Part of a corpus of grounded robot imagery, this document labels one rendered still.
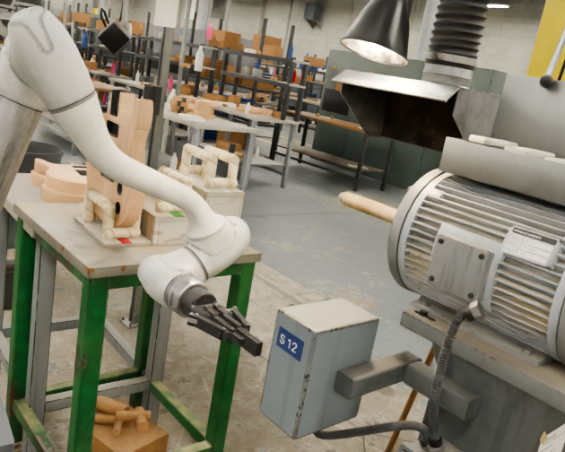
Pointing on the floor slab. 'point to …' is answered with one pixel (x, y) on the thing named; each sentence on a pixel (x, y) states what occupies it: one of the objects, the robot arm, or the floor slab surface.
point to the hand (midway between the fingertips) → (248, 342)
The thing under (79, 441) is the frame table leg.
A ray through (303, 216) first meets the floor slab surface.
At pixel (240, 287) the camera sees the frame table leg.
